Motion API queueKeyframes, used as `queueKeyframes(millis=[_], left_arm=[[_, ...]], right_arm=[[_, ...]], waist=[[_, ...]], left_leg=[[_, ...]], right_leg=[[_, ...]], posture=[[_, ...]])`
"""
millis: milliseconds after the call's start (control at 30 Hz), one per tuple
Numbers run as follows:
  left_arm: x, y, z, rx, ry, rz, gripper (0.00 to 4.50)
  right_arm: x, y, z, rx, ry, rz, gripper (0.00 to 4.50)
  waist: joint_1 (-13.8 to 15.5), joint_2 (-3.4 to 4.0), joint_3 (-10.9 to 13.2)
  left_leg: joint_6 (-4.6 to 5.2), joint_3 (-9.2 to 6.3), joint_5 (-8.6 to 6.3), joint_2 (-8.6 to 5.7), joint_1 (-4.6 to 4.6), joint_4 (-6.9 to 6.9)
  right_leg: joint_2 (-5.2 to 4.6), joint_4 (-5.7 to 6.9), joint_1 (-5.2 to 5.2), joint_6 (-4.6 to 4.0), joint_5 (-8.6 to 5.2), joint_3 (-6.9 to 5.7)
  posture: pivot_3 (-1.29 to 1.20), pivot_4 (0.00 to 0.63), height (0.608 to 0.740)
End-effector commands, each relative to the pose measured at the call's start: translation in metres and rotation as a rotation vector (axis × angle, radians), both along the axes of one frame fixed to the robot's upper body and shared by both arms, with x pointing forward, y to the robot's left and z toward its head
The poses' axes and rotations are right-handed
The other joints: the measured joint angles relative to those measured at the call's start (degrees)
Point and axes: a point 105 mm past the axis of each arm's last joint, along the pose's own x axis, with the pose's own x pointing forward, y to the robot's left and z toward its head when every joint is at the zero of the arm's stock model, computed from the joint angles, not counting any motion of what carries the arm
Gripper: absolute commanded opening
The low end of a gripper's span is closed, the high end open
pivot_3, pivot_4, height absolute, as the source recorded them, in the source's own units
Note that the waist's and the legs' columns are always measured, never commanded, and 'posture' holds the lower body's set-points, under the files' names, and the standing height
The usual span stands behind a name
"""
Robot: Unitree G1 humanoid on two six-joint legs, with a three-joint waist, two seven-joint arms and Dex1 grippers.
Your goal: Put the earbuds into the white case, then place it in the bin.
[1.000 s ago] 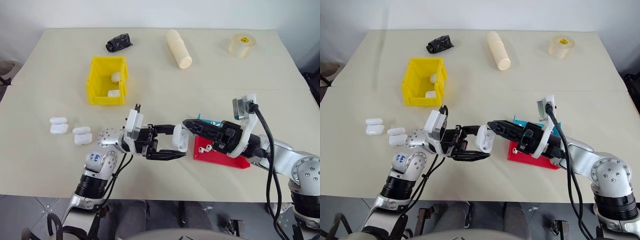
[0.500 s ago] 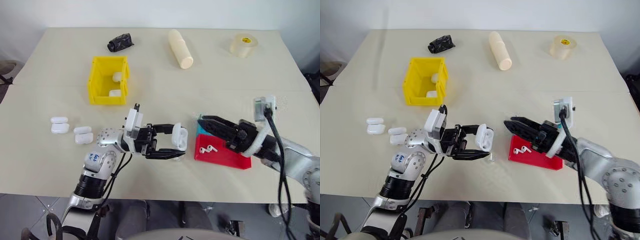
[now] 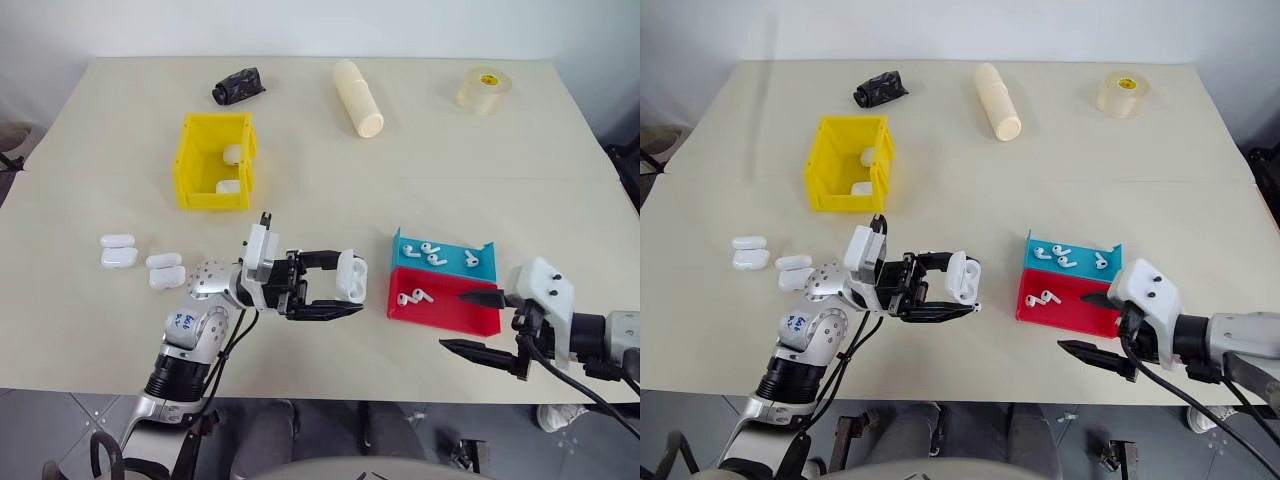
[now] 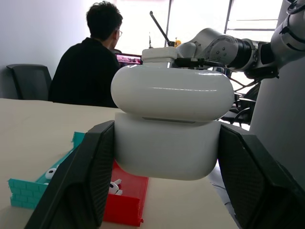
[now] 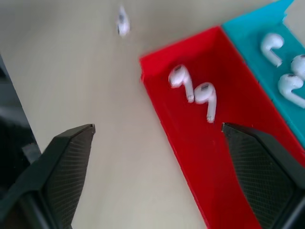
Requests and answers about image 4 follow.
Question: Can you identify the black office chair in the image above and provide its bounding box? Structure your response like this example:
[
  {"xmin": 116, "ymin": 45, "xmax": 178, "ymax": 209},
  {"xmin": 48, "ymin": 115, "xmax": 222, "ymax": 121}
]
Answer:
[{"xmin": 223, "ymin": 83, "xmax": 262, "ymax": 126}]

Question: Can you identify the thin black rod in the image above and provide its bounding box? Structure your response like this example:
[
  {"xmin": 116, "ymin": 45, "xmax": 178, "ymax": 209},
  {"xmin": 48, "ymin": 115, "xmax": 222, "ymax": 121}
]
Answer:
[{"xmin": 149, "ymin": 10, "xmax": 176, "ymax": 47}]

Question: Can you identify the dark grey office chair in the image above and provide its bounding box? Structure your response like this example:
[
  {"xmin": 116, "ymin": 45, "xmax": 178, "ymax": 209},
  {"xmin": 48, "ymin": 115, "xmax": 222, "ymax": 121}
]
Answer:
[{"xmin": 6, "ymin": 63, "xmax": 53, "ymax": 101}]

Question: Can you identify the silver robot torso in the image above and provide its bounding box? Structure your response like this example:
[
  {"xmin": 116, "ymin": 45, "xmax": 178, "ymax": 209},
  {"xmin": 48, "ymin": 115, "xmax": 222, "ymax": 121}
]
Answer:
[{"xmin": 248, "ymin": 53, "xmax": 305, "ymax": 191}]

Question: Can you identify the open laptop computer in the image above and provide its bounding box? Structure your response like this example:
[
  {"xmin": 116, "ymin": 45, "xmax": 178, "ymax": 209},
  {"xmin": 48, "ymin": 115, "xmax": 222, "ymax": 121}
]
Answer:
[{"xmin": 114, "ymin": 52, "xmax": 143, "ymax": 70}]

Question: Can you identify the red plastic tray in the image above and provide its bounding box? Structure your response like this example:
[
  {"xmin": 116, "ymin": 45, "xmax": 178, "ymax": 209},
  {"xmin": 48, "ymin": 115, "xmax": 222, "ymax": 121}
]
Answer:
[{"xmin": 102, "ymin": 160, "xmax": 150, "ymax": 227}]

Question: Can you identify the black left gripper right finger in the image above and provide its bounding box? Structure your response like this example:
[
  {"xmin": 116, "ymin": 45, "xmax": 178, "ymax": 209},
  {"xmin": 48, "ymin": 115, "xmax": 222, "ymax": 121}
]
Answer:
[{"xmin": 217, "ymin": 124, "xmax": 305, "ymax": 229}]

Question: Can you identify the teal plastic tray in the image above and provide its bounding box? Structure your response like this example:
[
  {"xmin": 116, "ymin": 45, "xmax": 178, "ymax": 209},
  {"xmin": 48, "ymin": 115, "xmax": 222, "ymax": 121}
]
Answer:
[{"xmin": 8, "ymin": 131, "xmax": 86, "ymax": 211}]

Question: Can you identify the white earbud charging case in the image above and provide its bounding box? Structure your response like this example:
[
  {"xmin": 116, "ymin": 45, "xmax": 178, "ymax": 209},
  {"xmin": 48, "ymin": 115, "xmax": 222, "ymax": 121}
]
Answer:
[{"xmin": 110, "ymin": 65, "xmax": 235, "ymax": 181}]

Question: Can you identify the person in black sweater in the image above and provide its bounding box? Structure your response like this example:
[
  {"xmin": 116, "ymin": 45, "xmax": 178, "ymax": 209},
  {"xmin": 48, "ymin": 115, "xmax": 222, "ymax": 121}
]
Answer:
[{"xmin": 48, "ymin": 0, "xmax": 124, "ymax": 108}]

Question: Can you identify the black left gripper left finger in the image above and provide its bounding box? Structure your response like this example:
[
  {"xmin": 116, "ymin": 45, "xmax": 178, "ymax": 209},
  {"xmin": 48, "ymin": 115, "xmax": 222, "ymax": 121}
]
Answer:
[{"xmin": 25, "ymin": 120, "xmax": 116, "ymax": 229}]

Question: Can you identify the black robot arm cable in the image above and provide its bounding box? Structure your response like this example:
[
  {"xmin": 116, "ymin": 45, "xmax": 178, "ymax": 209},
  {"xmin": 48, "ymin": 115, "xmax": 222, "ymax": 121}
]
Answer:
[{"xmin": 226, "ymin": 70, "xmax": 280, "ymax": 96}]

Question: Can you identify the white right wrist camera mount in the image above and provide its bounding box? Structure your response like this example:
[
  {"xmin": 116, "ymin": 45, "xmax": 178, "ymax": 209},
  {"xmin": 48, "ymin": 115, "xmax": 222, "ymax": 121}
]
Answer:
[{"xmin": 142, "ymin": 47, "xmax": 178, "ymax": 68}]

